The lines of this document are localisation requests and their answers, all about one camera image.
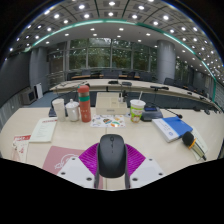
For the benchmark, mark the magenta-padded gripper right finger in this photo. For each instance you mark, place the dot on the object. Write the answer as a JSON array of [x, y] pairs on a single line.
[[146, 171]]

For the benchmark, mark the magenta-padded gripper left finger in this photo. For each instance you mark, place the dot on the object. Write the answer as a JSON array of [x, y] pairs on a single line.
[[77, 171]]

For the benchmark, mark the black computer mouse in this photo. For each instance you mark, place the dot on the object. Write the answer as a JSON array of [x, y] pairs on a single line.
[[111, 156]]

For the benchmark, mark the pink printed mouse pad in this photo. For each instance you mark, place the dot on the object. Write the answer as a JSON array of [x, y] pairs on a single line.
[[58, 158]]

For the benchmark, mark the blue and white book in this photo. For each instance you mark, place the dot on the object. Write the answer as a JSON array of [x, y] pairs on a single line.
[[173, 128]]

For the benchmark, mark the white paper document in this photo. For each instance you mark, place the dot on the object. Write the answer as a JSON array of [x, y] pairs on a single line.
[[43, 130]]

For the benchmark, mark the dark conference microphone unit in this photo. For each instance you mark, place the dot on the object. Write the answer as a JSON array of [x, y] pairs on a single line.
[[151, 114], [52, 112]]

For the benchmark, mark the colourful sticker sheet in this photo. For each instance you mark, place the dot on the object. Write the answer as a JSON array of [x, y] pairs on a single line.
[[106, 121]]

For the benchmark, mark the white lidded mug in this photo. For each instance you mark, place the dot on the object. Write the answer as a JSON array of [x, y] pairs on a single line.
[[72, 111]]

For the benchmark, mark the green and white drink cup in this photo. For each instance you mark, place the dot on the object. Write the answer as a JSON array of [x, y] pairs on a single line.
[[137, 111]]

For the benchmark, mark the red and white magazine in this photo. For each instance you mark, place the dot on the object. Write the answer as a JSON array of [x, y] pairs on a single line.
[[21, 146]]

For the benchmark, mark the white booklet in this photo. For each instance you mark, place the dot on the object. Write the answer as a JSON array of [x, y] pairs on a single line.
[[201, 141]]

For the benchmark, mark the white paper cup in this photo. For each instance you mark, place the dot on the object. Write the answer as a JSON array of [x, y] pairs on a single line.
[[59, 110]]

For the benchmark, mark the red bottle with green band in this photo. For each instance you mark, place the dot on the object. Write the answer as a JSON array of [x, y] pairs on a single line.
[[84, 106]]

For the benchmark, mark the beige cardboard box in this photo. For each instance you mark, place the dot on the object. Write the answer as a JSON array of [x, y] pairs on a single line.
[[110, 106]]

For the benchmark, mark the long curved conference table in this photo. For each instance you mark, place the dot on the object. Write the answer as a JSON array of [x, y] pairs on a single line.
[[140, 86]]

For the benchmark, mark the dark office chairs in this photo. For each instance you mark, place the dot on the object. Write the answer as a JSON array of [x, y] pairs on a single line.
[[146, 76]]

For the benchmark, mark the ceiling lights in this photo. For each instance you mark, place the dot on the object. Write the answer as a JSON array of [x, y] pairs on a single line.
[[111, 3]]

